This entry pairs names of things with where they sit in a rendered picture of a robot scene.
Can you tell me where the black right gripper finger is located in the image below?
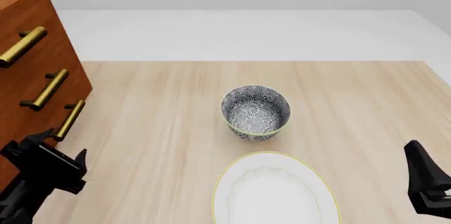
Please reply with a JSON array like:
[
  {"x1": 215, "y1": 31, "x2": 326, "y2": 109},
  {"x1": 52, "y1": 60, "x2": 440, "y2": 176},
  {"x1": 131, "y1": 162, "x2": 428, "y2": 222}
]
[{"x1": 403, "y1": 139, "x2": 451, "y2": 197}]

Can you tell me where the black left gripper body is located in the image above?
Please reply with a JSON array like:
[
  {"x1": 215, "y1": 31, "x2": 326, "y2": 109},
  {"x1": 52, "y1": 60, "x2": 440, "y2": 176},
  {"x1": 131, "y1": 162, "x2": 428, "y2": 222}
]
[{"x1": 0, "y1": 139, "x2": 88, "y2": 196}]

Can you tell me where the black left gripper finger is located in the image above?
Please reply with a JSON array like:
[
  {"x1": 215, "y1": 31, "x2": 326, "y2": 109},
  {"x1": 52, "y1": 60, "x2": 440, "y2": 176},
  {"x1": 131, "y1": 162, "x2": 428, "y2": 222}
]
[
  {"x1": 74, "y1": 148, "x2": 89, "y2": 182},
  {"x1": 20, "y1": 127, "x2": 58, "y2": 148}
]

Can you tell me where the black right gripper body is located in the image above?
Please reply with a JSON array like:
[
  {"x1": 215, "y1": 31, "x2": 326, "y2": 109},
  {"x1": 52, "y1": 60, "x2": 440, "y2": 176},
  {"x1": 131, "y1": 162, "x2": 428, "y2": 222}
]
[{"x1": 407, "y1": 184, "x2": 451, "y2": 219}]

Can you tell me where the wooden cabinet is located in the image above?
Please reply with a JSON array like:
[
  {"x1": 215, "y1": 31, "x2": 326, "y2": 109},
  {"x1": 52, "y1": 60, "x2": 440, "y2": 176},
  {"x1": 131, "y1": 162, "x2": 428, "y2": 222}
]
[{"x1": 0, "y1": 0, "x2": 94, "y2": 194}]

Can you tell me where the white plate with yellow rim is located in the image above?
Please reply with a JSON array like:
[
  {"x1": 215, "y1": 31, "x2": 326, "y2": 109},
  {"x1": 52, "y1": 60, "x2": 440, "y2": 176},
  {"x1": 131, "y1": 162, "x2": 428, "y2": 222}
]
[{"x1": 211, "y1": 150, "x2": 342, "y2": 224}]

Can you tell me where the patterned grey bowl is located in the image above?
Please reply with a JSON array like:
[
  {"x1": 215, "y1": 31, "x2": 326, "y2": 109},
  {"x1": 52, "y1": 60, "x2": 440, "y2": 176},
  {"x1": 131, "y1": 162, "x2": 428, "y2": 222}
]
[{"x1": 221, "y1": 84, "x2": 292, "y2": 142}]

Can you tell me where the short brass drawer handle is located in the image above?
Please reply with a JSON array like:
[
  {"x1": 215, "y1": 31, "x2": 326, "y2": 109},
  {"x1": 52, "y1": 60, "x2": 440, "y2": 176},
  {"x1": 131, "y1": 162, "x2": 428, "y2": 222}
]
[{"x1": 52, "y1": 99, "x2": 87, "y2": 142}]

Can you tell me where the medium brass drawer handle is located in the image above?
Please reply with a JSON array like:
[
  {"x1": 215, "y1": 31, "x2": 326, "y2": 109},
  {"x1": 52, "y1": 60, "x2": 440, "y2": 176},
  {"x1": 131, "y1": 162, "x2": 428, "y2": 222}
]
[{"x1": 19, "y1": 68, "x2": 70, "y2": 112}]

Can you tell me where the wooden drawer with medium handle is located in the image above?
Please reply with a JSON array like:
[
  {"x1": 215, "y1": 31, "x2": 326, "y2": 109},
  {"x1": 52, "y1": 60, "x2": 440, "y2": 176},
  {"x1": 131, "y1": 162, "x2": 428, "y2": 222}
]
[{"x1": 0, "y1": 46, "x2": 85, "y2": 132}]

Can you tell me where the wooden drawer with shortest handle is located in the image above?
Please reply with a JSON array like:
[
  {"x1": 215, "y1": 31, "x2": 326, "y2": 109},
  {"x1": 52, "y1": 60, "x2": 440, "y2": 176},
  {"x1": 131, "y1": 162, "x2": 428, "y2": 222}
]
[{"x1": 0, "y1": 75, "x2": 94, "y2": 194}]

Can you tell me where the long brass drawer handle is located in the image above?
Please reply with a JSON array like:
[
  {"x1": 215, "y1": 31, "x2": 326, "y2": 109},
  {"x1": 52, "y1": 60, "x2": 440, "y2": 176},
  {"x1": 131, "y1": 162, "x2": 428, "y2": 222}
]
[{"x1": 0, "y1": 25, "x2": 49, "y2": 70}]

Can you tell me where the wooden drawer with longest handle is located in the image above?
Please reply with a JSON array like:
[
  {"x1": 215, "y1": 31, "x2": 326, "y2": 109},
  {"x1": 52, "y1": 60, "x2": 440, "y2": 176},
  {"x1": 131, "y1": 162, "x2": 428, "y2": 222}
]
[{"x1": 0, "y1": 0, "x2": 68, "y2": 82}]

